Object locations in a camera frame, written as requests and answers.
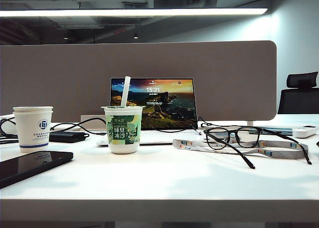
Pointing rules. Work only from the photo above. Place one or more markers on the black smartphone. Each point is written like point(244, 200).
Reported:
point(30, 166)

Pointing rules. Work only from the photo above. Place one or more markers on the beige fabric desk divider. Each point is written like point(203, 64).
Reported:
point(74, 75)

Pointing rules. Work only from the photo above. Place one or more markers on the white laptop with landscape wallpaper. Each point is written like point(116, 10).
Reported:
point(162, 103)

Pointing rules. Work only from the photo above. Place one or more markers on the white drinking straw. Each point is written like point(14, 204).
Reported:
point(125, 90)

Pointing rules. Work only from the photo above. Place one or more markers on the green printed drink cup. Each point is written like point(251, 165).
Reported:
point(123, 144)

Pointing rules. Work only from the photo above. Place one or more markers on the hanging ceiling spotlight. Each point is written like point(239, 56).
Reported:
point(135, 36)

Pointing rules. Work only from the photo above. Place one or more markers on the black power adapter brick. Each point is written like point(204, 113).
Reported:
point(64, 137)

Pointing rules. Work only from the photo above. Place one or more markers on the long linear ceiling light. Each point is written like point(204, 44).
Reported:
point(124, 12)

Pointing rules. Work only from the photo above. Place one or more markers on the black round eyeglasses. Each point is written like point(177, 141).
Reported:
point(251, 165)

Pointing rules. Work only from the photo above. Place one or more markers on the blue grey usb hub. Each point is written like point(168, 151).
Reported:
point(276, 132)

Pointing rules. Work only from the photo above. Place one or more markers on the plain white paper cup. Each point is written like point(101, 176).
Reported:
point(32, 109)

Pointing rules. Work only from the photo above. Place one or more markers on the white paper cup blue logo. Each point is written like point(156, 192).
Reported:
point(30, 130)

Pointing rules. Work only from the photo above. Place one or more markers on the black mesh office chair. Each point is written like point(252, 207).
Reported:
point(299, 100)

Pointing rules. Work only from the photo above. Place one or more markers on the white divider bracket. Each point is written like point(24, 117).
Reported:
point(250, 123)

